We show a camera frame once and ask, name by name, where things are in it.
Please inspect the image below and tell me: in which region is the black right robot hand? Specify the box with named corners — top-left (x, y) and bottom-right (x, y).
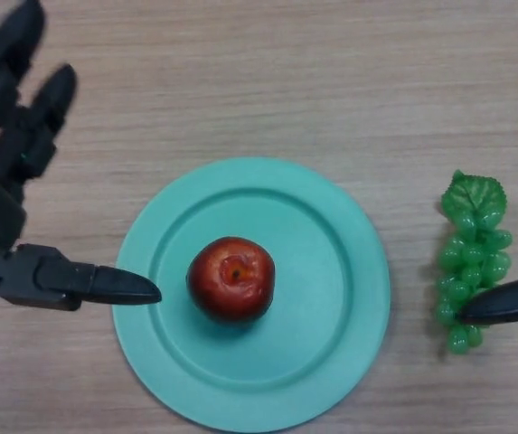
top-left (459, 21), bottom-right (518, 326)

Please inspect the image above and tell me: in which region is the red apple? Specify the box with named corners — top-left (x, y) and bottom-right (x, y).
top-left (186, 235), bottom-right (277, 325)

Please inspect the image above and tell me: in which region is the green round plate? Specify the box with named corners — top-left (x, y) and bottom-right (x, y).
top-left (112, 156), bottom-right (392, 434)

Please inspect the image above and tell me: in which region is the green plastic grape bunch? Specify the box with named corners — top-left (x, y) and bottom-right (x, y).
top-left (434, 169), bottom-right (514, 356)

